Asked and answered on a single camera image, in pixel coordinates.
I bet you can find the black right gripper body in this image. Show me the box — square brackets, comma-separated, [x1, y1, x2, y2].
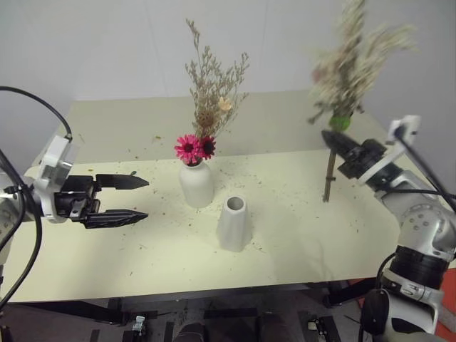
[337, 138, 388, 179]

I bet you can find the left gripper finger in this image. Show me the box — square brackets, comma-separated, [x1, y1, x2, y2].
[83, 209, 149, 230]
[95, 171, 150, 190]

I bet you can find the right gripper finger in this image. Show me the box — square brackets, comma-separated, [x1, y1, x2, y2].
[321, 136, 353, 160]
[321, 130, 358, 150]

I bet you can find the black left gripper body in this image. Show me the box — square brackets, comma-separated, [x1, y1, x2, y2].
[54, 174, 102, 224]

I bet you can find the dried grass bouquet green wrap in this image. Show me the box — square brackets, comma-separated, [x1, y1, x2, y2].
[306, 0, 420, 204]

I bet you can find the pink daisy dried flower bouquet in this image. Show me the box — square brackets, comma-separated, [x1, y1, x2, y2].
[173, 19, 251, 168]

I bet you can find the cream table cover sheet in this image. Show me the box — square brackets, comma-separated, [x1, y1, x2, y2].
[5, 148, 403, 304]

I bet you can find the round shouldered white vase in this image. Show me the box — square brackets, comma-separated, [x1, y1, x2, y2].
[177, 158, 215, 209]

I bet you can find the tapered white vase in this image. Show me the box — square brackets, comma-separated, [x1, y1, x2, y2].
[215, 195, 248, 252]

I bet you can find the dark rounded shape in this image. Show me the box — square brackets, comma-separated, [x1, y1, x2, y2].
[177, 321, 209, 342]

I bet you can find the orange object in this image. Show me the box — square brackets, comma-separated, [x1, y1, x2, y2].
[440, 266, 456, 336]

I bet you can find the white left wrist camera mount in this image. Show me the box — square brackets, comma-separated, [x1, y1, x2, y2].
[33, 134, 78, 224]

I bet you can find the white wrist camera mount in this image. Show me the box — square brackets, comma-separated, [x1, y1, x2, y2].
[358, 114, 422, 187]
[33, 134, 78, 224]

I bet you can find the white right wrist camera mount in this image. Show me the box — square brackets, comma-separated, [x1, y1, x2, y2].
[358, 114, 422, 187]

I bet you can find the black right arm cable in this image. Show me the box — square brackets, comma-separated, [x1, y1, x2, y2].
[393, 125, 456, 202]

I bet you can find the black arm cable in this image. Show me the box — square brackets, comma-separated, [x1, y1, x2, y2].
[393, 125, 456, 202]
[0, 85, 73, 308]

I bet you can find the black table frame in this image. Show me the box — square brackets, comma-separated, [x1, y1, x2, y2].
[0, 279, 363, 342]

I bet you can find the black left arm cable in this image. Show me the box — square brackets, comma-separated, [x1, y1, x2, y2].
[0, 85, 73, 308]

